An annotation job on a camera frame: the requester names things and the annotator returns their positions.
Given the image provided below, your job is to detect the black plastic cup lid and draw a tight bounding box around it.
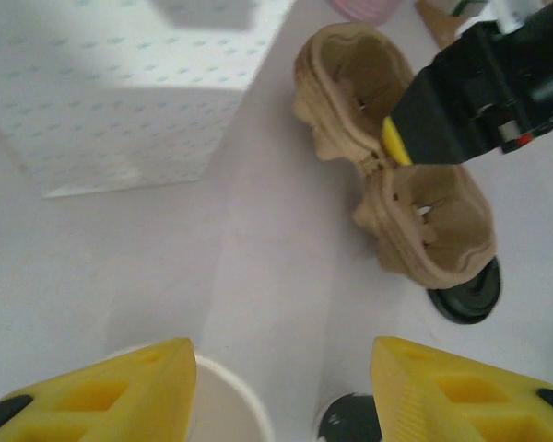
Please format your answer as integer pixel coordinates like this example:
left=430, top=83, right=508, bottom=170
left=426, top=260, right=502, bottom=326

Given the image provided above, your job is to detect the brown cardboard napkin box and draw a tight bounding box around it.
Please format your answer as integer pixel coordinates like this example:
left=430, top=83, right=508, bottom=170
left=414, top=0, right=466, bottom=50

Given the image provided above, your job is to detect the black paper coffee cup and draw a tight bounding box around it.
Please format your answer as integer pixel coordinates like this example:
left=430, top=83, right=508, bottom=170
left=191, top=353, right=277, bottom=442

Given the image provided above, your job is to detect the brown pulp cup carrier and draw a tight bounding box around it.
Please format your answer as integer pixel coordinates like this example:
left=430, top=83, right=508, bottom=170
left=297, top=20, right=499, bottom=290

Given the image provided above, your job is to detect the brown pulp carrier stack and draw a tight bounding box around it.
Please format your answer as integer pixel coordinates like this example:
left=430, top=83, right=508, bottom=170
left=292, top=20, right=499, bottom=291

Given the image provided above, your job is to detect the white cartoon print paper bag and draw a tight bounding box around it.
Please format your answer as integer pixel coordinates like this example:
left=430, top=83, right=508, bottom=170
left=0, top=0, right=300, bottom=200

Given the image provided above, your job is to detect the pink cylindrical holder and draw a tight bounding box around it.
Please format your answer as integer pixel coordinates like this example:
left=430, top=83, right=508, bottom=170
left=326, top=0, right=402, bottom=24

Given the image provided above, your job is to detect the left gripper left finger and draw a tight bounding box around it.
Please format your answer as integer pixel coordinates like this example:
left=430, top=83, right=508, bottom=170
left=0, top=337, right=198, bottom=442

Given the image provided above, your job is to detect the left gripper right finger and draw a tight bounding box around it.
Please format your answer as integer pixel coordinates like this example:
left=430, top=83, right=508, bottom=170
left=371, top=335, right=553, bottom=442

